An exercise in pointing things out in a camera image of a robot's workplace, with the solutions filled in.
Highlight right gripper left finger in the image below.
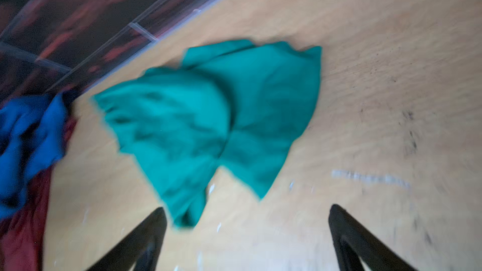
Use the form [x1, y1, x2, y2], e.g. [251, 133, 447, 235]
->
[89, 207, 168, 270]

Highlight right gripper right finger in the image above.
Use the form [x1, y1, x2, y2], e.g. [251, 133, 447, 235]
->
[328, 204, 414, 270]

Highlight green cloth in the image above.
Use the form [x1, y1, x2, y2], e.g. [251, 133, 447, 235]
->
[93, 40, 323, 228]

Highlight dark red cloth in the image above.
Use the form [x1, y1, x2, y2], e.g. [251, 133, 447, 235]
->
[1, 115, 75, 270]

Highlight blue cloth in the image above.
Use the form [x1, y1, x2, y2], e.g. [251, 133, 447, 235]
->
[1, 90, 77, 220]

